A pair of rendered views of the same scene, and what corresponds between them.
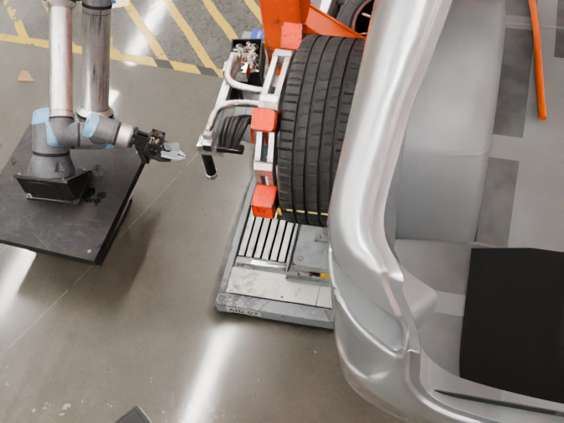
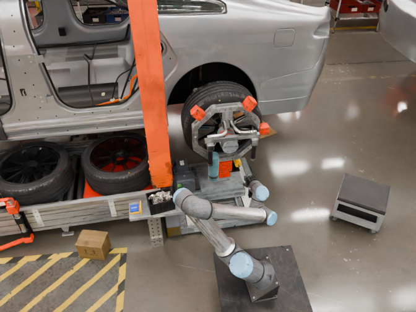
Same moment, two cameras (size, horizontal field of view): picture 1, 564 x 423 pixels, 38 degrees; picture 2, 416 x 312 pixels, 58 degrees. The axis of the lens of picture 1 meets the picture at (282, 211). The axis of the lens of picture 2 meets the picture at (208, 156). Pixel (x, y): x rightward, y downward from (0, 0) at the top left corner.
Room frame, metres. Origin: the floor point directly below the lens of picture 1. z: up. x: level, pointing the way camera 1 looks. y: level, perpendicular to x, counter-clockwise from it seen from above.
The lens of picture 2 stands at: (3.18, 1.93, 2.67)
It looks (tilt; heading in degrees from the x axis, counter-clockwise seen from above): 41 degrees down; 239
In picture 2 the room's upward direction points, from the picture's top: straight up
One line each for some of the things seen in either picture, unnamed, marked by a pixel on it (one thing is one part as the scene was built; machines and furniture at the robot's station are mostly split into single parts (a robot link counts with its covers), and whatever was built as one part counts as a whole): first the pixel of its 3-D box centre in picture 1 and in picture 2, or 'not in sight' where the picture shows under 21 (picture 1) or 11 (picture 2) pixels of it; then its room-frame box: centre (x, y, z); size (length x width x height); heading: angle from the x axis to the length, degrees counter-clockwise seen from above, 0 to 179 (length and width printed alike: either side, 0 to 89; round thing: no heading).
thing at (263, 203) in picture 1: (264, 201); (262, 129); (1.52, 0.05, 0.85); 0.09 x 0.08 x 0.07; 160
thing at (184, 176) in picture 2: not in sight; (182, 177); (2.09, -0.34, 0.26); 0.42 x 0.18 x 0.35; 70
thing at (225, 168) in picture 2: not in sight; (223, 164); (1.81, -0.09, 0.48); 0.16 x 0.12 x 0.17; 70
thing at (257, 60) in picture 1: (247, 63); (160, 200); (2.48, 0.04, 0.51); 0.20 x 0.14 x 0.13; 168
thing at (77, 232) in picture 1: (70, 206); (259, 294); (2.14, 0.93, 0.15); 0.60 x 0.60 x 0.30; 65
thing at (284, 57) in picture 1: (283, 127); (225, 133); (1.82, -0.06, 0.85); 0.54 x 0.07 x 0.54; 160
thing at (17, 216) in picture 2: not in sight; (20, 221); (3.48, -0.53, 0.30); 0.09 x 0.05 x 0.50; 160
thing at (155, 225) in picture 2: not in sight; (155, 226); (2.54, 0.02, 0.21); 0.10 x 0.10 x 0.42; 70
